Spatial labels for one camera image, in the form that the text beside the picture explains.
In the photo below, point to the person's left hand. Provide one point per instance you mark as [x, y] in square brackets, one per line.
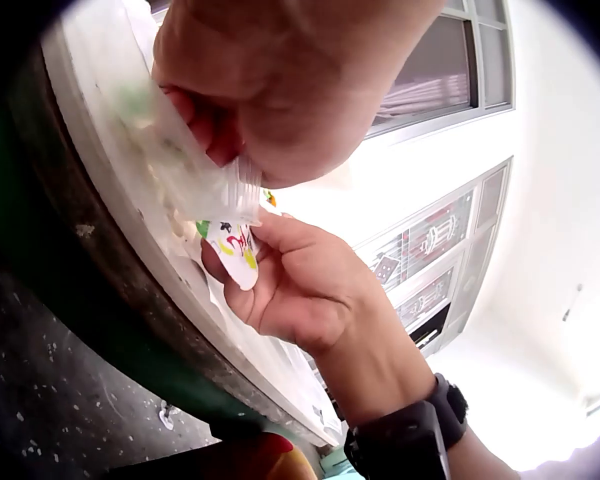
[290, 65]

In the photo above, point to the person's right hand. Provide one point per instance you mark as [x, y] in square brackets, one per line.
[320, 300]

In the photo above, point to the person's right thumb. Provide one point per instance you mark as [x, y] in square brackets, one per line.
[300, 237]

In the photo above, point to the person's left fingers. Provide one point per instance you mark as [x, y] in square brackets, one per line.
[207, 127]

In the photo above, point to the person's left thumb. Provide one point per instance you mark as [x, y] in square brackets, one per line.
[300, 160]

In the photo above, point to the person's right index finger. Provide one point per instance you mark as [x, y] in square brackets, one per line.
[235, 290]

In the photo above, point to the clear plastic cup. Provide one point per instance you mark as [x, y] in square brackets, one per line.
[180, 150]

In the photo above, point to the printed white peel lid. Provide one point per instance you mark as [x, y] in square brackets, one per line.
[240, 250]

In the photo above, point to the metal grille door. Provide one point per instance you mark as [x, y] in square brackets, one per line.
[440, 260]

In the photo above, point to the small white litter scrap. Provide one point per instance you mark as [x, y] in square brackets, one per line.
[168, 417]

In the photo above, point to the red and yellow object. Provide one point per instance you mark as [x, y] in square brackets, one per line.
[275, 457]

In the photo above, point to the grey framed window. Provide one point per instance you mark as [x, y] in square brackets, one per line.
[445, 65]

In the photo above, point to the green round bin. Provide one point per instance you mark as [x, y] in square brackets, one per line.
[15, 190]

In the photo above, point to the black wrist band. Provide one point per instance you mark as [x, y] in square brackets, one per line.
[410, 430]

